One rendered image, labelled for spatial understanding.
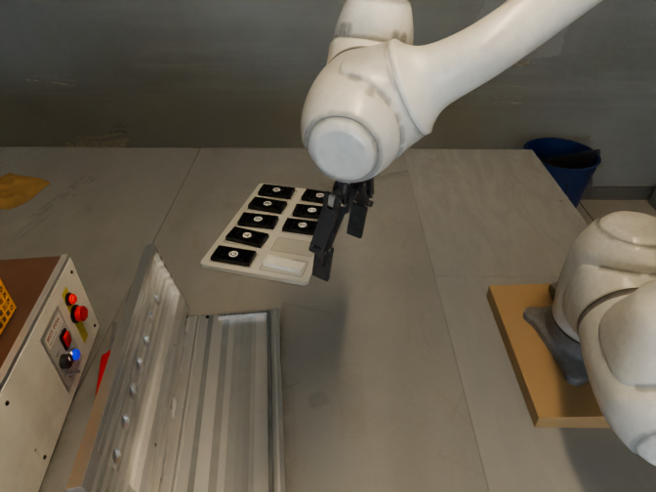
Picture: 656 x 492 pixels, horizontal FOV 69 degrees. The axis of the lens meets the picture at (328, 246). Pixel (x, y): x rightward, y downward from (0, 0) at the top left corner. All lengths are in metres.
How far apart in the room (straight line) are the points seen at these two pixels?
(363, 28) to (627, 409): 0.57
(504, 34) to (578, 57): 2.57
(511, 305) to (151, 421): 0.72
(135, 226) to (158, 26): 1.69
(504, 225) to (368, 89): 0.94
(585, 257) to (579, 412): 0.26
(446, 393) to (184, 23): 2.37
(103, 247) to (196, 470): 0.69
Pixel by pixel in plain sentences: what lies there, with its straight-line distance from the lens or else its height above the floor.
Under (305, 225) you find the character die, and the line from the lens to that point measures 1.24.
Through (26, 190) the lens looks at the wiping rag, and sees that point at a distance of 1.69.
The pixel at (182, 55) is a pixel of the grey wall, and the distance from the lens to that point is 2.89.
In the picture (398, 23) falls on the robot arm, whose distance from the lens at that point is 0.62.
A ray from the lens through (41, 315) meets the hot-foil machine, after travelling 0.88.
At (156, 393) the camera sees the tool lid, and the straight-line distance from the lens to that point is 0.83.
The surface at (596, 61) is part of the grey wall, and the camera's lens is 3.12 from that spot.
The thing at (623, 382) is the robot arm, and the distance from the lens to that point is 0.73.
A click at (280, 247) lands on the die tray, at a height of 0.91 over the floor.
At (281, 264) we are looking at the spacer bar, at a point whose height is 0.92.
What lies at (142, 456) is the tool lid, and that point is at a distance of 0.77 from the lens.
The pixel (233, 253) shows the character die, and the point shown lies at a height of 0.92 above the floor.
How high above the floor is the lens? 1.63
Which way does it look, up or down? 37 degrees down
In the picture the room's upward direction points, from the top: straight up
